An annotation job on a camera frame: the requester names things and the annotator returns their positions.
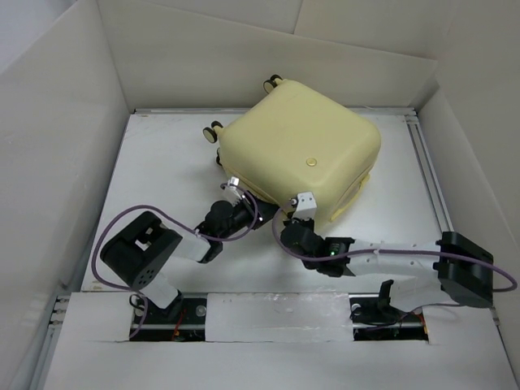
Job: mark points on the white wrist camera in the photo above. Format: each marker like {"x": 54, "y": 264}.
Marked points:
{"x": 231, "y": 192}
{"x": 304, "y": 206}

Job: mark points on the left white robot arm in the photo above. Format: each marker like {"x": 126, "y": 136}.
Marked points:
{"x": 138, "y": 253}

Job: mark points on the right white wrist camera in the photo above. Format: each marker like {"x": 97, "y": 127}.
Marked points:
{"x": 304, "y": 206}

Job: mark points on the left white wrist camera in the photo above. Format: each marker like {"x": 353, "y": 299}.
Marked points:
{"x": 231, "y": 192}

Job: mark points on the metal base rail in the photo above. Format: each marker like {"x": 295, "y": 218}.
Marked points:
{"x": 277, "y": 318}

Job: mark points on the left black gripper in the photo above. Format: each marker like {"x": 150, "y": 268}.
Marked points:
{"x": 265, "y": 212}

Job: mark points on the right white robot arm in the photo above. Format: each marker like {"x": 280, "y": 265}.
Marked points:
{"x": 451, "y": 268}

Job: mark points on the yellow hard-shell suitcase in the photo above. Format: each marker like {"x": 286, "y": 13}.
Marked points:
{"x": 296, "y": 140}

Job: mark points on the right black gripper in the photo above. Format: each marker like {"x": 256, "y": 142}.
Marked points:
{"x": 309, "y": 223}

